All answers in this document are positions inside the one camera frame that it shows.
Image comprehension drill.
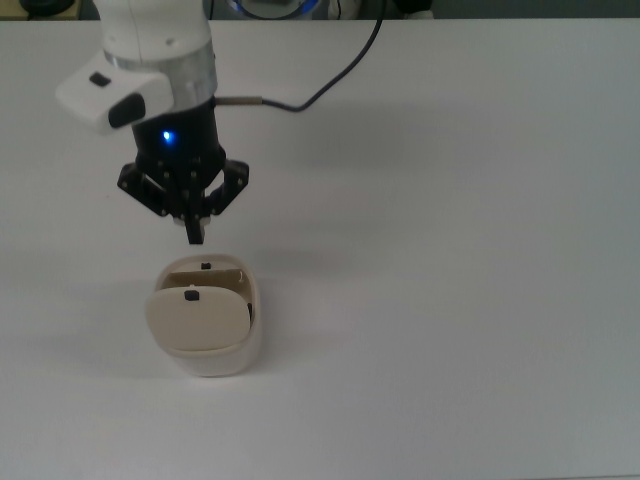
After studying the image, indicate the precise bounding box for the small white trash can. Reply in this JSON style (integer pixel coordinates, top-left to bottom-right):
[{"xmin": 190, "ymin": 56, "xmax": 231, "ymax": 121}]
[{"xmin": 144, "ymin": 253, "xmax": 264, "ymax": 379}]

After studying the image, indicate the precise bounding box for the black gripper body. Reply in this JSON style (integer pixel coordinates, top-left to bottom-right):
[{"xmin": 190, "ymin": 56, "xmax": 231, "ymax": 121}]
[{"xmin": 130, "ymin": 96, "xmax": 228, "ymax": 177}]

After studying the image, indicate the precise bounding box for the black background object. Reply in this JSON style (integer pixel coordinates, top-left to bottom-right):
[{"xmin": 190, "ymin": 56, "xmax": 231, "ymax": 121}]
[{"xmin": 393, "ymin": 0, "xmax": 437, "ymax": 17}]

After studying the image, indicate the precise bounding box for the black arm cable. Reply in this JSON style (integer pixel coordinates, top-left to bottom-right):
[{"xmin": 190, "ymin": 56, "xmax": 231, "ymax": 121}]
[{"xmin": 214, "ymin": 0, "xmax": 388, "ymax": 114}]

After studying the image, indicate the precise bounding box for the dark round object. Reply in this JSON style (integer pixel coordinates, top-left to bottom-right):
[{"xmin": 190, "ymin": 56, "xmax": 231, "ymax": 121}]
[{"xmin": 20, "ymin": 0, "xmax": 67, "ymax": 16}]

